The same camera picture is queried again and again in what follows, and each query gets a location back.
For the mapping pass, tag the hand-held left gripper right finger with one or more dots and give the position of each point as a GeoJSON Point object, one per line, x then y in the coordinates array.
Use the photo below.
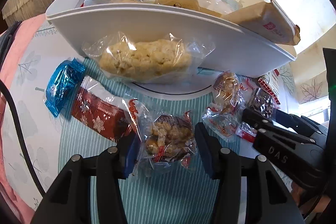
{"type": "Point", "coordinates": [207, 158]}

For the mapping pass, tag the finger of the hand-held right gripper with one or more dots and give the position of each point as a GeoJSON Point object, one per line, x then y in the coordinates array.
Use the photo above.
{"type": "Point", "coordinates": [287, 117]}
{"type": "Point", "coordinates": [253, 117]}

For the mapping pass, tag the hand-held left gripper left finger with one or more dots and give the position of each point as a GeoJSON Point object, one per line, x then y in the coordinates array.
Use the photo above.
{"type": "Point", "coordinates": [130, 157]}

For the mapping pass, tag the dark brown snack packet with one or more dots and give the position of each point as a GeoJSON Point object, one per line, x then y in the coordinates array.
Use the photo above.
{"type": "Point", "coordinates": [263, 100]}

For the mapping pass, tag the clear red-label snack packet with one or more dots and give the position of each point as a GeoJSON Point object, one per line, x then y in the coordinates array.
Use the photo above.
{"type": "Point", "coordinates": [227, 92]}

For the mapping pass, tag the clear peanut candy packet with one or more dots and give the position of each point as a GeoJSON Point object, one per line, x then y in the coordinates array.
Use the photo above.
{"type": "Point", "coordinates": [168, 134]}

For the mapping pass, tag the red snowflake snack packet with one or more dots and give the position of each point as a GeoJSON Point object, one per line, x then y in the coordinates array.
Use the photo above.
{"type": "Point", "coordinates": [99, 116]}

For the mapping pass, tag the blue foil snack packet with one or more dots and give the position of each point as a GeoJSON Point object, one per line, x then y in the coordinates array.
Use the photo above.
{"type": "Point", "coordinates": [61, 85]}

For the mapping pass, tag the clear rice cracker packet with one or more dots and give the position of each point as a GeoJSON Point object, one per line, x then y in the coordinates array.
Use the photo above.
{"type": "Point", "coordinates": [147, 58]}

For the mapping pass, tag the white plastic storage bin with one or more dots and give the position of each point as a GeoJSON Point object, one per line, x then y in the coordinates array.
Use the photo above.
{"type": "Point", "coordinates": [157, 22]}

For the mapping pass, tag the beige paper snack packet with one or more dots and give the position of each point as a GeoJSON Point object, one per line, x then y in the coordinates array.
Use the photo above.
{"type": "Point", "coordinates": [267, 22]}

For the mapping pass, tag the light blue snack packet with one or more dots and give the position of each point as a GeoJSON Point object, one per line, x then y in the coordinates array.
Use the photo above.
{"type": "Point", "coordinates": [223, 2]}

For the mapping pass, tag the pink blanket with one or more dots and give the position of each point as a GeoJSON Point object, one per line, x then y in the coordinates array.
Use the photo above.
{"type": "Point", "coordinates": [23, 29]}

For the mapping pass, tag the dark grey bag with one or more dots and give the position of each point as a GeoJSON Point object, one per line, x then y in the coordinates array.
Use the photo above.
{"type": "Point", "coordinates": [8, 37]}

